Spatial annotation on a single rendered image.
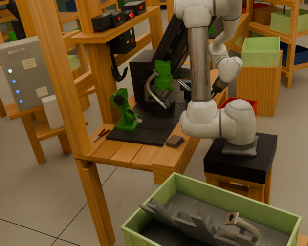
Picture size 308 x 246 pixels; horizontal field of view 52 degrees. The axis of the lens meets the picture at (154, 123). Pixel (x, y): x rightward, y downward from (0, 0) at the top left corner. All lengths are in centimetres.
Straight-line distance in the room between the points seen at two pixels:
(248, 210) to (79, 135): 106
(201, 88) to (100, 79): 80
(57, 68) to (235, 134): 101
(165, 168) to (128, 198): 123
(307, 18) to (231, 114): 333
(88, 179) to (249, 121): 111
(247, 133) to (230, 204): 38
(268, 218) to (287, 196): 147
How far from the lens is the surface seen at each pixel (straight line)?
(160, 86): 227
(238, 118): 165
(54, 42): 179
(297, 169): 328
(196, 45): 162
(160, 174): 184
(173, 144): 191
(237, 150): 177
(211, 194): 157
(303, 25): 484
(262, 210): 150
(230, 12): 165
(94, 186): 222
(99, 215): 238
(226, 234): 133
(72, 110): 191
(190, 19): 161
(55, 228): 294
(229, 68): 202
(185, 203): 163
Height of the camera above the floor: 197
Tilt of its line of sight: 29 degrees down
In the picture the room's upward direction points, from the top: 8 degrees counter-clockwise
